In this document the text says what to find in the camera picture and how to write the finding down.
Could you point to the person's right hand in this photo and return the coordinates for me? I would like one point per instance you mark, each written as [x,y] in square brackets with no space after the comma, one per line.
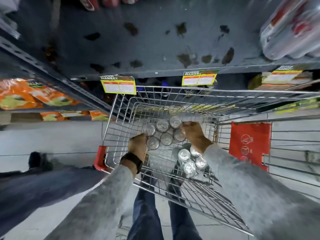
[196,137]

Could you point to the person's left hand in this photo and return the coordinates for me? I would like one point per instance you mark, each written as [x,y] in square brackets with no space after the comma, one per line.
[137,147]

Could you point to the person's left fingers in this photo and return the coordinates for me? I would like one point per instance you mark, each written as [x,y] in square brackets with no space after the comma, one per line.
[140,136]

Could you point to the person's right fingers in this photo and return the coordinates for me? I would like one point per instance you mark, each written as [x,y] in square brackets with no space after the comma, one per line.
[188,125]

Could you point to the pack of silver cans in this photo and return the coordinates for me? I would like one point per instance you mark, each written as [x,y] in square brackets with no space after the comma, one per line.
[166,138]
[190,159]

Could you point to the person's left forearm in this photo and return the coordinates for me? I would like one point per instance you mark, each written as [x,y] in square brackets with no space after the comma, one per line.
[100,204]

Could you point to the person's right forearm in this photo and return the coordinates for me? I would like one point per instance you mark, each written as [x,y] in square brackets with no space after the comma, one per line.
[250,194]

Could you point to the black wristwatch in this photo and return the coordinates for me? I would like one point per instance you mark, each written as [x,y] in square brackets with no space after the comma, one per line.
[131,159]

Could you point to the person's dark shoe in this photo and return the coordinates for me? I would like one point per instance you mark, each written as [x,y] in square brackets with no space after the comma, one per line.
[148,178]
[176,183]

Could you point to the red cart corner bumper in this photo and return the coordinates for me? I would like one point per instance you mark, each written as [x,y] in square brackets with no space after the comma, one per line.
[100,158]

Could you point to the yellow shelf price tag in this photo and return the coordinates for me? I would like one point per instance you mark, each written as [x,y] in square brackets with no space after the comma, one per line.
[118,85]
[282,75]
[200,77]

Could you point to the red cart seat flap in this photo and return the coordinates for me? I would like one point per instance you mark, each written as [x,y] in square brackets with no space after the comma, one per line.
[250,142]

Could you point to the orange snack packets with tag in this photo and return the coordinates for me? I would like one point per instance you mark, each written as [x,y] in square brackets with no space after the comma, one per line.
[72,115]

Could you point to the person's blue jeans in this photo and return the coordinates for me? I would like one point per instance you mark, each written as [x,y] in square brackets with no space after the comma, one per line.
[147,214]

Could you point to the grey metal shelving unit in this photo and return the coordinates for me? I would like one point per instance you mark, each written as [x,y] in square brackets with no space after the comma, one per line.
[150,47]

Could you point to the brown and green food package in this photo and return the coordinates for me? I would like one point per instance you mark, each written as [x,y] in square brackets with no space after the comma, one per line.
[287,84]

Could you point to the row of orange snack packets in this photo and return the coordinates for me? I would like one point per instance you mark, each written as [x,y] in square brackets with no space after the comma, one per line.
[22,94]

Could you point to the red packs on shelf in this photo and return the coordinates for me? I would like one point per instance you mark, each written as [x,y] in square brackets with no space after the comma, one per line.
[107,1]

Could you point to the plastic-wrapped pack of red bottles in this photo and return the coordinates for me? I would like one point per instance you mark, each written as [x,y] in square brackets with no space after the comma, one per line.
[292,27]

